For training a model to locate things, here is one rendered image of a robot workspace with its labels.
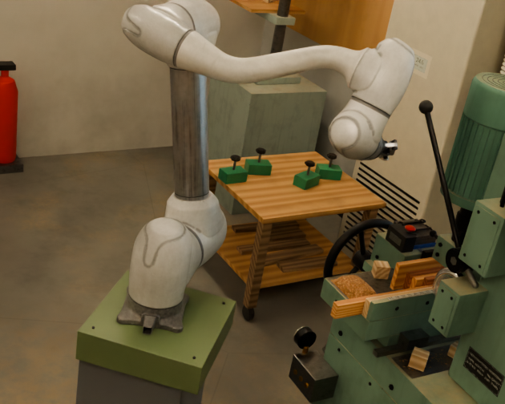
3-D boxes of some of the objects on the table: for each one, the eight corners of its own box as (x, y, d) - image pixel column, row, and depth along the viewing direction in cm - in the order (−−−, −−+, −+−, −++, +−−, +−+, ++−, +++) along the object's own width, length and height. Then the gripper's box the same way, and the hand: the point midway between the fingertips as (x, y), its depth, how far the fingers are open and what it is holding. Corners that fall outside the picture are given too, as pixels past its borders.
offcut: (387, 279, 217) (390, 268, 216) (373, 278, 217) (377, 266, 215) (384, 272, 220) (387, 260, 219) (370, 272, 220) (373, 260, 218)
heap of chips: (355, 276, 216) (357, 267, 215) (382, 300, 207) (385, 292, 206) (329, 280, 212) (332, 271, 211) (356, 305, 203) (358, 296, 201)
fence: (533, 286, 227) (539, 270, 225) (537, 289, 226) (543, 273, 223) (365, 318, 198) (370, 300, 196) (369, 322, 197) (374, 304, 194)
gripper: (341, 161, 198) (363, 171, 220) (393, 155, 193) (410, 166, 216) (339, 131, 199) (361, 144, 221) (390, 125, 194) (408, 139, 216)
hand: (383, 153), depth 215 cm, fingers closed
